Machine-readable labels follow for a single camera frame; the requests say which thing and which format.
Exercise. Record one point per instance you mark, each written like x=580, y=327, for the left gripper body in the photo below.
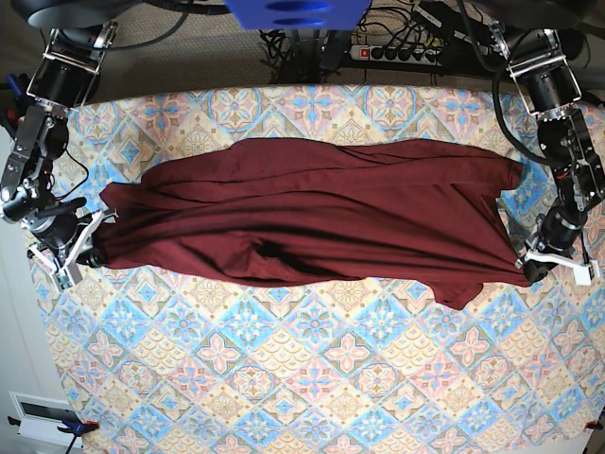
x=559, y=230

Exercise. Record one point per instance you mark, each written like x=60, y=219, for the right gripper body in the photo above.
x=59, y=233

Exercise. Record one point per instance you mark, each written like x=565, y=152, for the dark red t-shirt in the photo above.
x=286, y=212

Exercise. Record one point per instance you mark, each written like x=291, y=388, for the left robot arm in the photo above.
x=536, y=64

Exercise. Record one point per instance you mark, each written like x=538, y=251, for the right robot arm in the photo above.
x=64, y=80

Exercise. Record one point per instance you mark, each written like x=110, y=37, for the red black clamp left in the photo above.
x=10, y=120

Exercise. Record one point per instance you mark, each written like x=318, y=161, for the patterned tablecloth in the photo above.
x=168, y=363

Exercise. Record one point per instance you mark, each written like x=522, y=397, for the blue clamp upper left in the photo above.
x=18, y=85

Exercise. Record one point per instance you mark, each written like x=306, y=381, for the orange clamp bottom right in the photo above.
x=594, y=425

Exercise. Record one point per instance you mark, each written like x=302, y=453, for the blue orange clamp bottom left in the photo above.
x=63, y=432

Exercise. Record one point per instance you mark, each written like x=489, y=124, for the white power strip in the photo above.
x=396, y=54

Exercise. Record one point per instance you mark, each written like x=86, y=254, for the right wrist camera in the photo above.
x=65, y=278

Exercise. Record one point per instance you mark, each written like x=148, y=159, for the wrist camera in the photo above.
x=585, y=274
x=65, y=278

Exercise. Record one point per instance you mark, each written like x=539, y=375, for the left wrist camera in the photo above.
x=585, y=274

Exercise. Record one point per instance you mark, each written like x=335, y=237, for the white wall outlet box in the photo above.
x=42, y=408

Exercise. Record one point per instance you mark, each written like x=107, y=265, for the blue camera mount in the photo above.
x=298, y=14

